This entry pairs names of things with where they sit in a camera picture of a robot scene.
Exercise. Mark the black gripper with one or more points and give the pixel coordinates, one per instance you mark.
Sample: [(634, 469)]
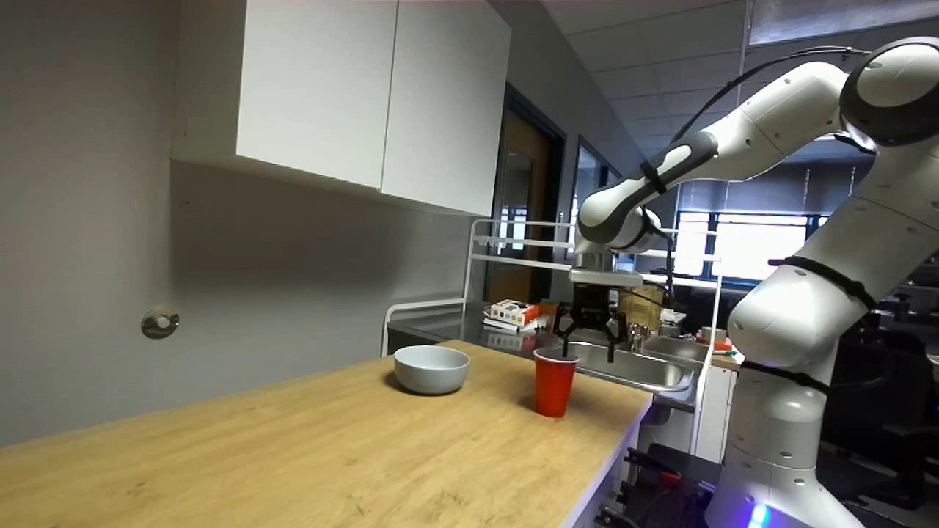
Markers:
[(592, 309)]

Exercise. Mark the red plastic cup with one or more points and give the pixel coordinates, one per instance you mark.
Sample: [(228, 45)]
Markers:
[(555, 385)]

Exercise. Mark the black equipment beside robot base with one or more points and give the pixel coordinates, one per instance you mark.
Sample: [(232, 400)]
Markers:
[(664, 486)]

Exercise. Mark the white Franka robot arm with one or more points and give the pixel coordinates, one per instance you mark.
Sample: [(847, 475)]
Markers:
[(793, 324)]

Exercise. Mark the gray bowl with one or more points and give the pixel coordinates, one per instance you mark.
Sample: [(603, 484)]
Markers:
[(430, 369)]

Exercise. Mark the stainless steel sink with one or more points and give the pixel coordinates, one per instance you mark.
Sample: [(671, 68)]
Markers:
[(634, 369)]

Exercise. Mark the brown paper bag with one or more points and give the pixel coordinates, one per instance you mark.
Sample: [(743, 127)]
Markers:
[(647, 305)]

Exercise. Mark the red and white box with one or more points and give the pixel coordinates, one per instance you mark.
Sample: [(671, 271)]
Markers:
[(513, 312)]

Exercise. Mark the dark framed doorway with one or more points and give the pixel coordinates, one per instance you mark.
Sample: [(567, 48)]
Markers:
[(523, 193)]

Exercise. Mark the bright window with blinds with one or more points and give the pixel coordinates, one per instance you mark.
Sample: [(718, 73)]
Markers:
[(749, 243)]

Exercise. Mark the white wall cabinet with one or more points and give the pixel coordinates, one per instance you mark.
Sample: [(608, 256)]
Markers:
[(341, 88)]

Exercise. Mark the round metal wall knob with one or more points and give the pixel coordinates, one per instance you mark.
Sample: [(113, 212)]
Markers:
[(160, 324)]

